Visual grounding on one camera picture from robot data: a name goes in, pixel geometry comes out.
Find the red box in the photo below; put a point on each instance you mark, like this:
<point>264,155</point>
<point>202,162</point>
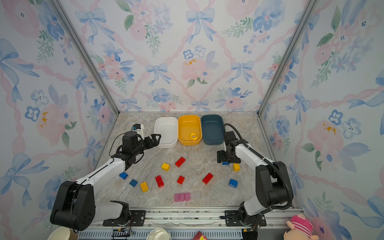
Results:
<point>200,236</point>

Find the yellow square lego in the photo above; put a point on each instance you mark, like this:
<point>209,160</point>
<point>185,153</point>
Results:
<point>165,167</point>

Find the paper cup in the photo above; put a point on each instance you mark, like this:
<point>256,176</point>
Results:
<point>63,233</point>

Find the aluminium rail base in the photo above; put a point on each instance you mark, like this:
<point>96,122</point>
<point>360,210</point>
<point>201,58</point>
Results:
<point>216,223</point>

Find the yellow rounded 120 lego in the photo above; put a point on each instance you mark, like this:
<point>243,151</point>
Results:
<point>193,137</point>

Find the dark blue lego left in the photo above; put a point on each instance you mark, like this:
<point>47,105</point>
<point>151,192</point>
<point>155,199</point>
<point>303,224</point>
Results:
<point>133,183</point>

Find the pink plush toy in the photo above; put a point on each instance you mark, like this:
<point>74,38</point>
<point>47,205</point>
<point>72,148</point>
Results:
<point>300,229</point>

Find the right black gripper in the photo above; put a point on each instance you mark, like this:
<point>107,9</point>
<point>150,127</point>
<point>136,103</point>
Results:
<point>221,157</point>

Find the dark teal plastic container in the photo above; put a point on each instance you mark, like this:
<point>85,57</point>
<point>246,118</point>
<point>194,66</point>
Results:
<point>212,129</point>

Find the yellow long lego left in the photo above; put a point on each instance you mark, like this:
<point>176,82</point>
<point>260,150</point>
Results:
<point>144,187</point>

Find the white plastic container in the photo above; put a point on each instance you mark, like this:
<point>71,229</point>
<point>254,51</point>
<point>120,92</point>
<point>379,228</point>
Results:
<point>167,127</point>

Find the pink translucent block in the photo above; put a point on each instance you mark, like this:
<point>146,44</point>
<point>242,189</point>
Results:
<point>187,197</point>

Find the blue square lego brick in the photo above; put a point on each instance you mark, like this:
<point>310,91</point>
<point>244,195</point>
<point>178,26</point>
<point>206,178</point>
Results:
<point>233,183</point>

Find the yellow small lego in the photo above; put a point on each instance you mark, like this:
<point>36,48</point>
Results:
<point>236,167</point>

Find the blue lego far left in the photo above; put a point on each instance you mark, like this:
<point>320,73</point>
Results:
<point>123,175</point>

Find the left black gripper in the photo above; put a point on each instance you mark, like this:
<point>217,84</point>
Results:
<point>155,142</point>

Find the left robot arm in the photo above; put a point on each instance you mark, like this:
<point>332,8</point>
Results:
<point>75,207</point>

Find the yellow plastic container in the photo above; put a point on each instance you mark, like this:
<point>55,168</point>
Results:
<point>188,124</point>

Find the red long lego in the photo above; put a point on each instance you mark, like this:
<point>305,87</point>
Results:
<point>180,162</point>
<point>159,181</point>

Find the red small lego centre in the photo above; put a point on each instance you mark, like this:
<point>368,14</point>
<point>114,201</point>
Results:
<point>181,180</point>

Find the red lego right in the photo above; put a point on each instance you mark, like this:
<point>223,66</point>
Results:
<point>207,178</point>

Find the white bowl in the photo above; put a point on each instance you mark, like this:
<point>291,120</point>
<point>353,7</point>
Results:
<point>159,234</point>

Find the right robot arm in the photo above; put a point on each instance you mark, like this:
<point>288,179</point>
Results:
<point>273,190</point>

